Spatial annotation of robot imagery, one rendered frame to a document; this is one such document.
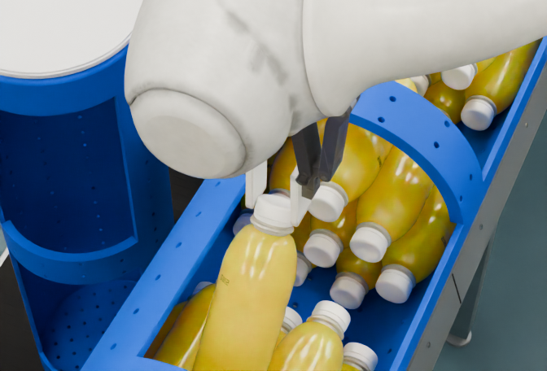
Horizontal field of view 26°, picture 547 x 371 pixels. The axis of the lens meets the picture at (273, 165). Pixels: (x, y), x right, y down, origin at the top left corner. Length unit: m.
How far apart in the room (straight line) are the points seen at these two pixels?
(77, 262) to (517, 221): 1.19
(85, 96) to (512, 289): 1.30
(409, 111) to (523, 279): 1.43
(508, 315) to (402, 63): 1.94
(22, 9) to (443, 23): 1.07
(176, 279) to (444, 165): 0.32
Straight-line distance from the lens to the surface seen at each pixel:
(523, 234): 2.72
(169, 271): 1.14
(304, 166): 1.00
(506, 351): 2.54
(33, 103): 1.61
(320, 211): 1.26
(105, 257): 1.89
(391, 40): 0.66
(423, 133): 1.25
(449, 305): 1.54
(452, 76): 1.46
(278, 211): 1.06
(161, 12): 0.67
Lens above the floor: 2.14
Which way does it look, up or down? 50 degrees down
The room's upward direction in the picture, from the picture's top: straight up
